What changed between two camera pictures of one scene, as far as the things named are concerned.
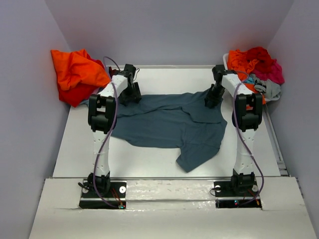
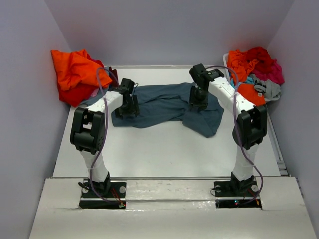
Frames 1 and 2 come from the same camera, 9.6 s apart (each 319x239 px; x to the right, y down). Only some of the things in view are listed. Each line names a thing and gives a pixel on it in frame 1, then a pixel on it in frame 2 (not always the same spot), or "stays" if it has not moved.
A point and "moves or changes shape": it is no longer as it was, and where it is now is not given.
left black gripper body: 127,94 → 132,108
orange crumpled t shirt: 239,61 stays
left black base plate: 116,193 stays
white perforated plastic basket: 225,57 stays
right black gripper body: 216,93 → 199,97
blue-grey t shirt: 183,121 moves or changes shape
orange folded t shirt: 75,69 stays
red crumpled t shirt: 262,55 stays
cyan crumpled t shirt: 250,80 stays
